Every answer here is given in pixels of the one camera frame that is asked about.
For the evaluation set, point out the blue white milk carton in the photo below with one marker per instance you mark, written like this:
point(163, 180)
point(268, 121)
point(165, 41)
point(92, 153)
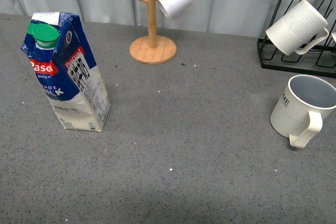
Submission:
point(62, 60)

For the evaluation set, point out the cream ribbed mug grey inside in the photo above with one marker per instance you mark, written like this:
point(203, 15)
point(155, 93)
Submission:
point(302, 108)

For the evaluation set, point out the wooden mug tree stand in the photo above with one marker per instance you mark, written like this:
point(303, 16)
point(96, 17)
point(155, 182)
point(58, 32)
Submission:
point(152, 49)

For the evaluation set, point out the black wire mug rack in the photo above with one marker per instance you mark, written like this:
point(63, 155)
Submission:
point(319, 60)

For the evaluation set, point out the cream ribbed mug on rack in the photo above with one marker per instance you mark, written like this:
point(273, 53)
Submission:
point(299, 30)

